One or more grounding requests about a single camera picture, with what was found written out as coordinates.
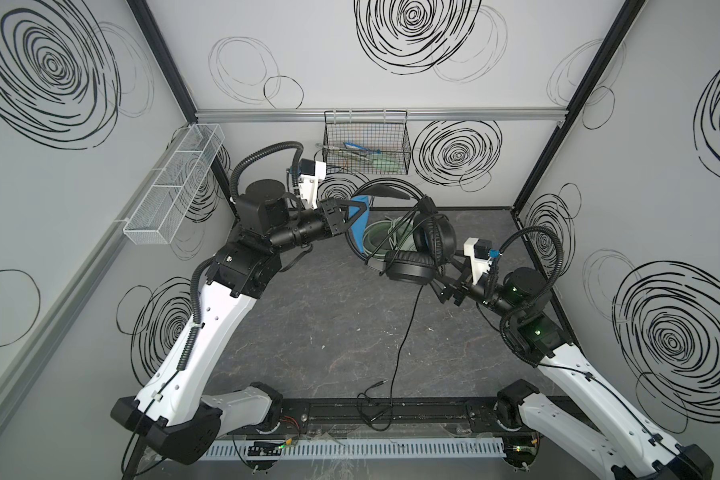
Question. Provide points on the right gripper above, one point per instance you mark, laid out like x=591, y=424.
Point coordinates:
x=451, y=288

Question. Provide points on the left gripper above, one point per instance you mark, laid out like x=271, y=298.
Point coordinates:
x=335, y=217

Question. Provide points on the black and blue headphones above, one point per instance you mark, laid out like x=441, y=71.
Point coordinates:
x=419, y=245

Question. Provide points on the mint green headphones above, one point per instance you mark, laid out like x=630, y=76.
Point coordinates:
x=388, y=234

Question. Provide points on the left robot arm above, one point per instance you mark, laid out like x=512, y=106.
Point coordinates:
x=274, y=196

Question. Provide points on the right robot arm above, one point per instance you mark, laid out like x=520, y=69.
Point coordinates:
x=616, y=441

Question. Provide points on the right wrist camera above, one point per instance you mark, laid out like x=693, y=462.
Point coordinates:
x=482, y=255

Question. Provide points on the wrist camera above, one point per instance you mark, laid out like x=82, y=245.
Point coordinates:
x=482, y=255
x=308, y=176

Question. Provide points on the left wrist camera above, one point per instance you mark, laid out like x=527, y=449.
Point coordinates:
x=308, y=176

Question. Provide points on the black wire basket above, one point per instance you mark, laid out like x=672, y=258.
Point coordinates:
x=391, y=138

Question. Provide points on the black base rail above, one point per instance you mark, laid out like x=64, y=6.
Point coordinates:
x=308, y=416

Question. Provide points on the clear wall shelf bin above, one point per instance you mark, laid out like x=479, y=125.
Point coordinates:
x=164, y=206

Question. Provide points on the white slotted cable duct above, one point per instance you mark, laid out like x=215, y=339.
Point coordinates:
x=351, y=449

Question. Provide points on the black corner frame post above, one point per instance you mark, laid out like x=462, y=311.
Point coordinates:
x=164, y=59

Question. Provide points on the right corner frame post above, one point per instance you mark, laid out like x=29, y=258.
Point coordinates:
x=614, y=38

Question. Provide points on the side wall aluminium rail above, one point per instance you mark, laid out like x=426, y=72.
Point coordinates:
x=45, y=339

